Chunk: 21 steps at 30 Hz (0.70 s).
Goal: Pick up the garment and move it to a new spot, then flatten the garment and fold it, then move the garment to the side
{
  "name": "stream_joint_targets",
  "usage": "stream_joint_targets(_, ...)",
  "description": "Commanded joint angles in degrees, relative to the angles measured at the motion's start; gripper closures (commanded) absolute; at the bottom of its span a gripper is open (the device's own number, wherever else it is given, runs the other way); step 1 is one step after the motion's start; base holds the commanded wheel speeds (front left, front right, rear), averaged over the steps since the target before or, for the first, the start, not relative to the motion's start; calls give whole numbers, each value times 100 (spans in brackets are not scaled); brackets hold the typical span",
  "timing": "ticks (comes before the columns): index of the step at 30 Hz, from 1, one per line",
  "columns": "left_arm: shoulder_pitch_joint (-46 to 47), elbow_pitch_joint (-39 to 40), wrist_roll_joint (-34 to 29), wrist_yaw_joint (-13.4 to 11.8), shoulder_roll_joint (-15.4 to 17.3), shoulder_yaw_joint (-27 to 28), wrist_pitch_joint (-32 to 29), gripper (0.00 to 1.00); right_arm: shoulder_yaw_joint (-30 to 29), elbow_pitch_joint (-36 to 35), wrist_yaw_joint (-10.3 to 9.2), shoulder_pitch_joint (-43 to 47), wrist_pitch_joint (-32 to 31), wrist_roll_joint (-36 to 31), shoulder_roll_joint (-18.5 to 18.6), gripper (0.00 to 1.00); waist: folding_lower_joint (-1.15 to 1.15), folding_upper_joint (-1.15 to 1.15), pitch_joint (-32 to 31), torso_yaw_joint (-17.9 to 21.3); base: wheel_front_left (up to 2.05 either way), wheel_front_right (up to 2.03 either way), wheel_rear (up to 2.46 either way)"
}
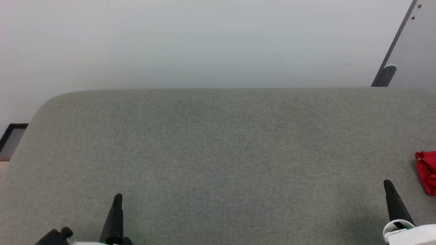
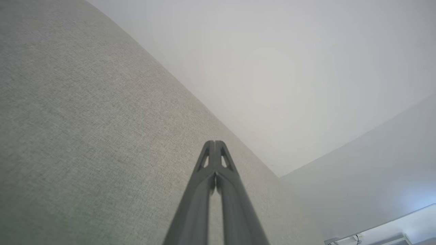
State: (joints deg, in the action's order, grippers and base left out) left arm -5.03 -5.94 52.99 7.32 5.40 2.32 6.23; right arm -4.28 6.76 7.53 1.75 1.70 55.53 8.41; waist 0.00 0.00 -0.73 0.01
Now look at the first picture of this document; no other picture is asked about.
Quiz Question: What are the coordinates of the round grey post bracket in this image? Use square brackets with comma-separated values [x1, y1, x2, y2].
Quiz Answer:
[377, 65, 397, 87]

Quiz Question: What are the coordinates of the black framed panel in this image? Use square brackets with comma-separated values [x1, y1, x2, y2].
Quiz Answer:
[0, 123, 29, 160]

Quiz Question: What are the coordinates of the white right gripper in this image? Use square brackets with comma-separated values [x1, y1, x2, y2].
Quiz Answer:
[383, 179, 436, 245]

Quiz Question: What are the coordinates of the grey door panel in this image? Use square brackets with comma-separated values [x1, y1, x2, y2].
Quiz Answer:
[371, 0, 419, 87]

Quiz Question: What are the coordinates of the red and white garment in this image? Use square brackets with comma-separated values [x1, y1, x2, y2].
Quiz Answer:
[415, 151, 436, 197]

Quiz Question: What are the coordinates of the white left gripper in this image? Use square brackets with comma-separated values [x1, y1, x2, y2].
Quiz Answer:
[72, 193, 134, 245]

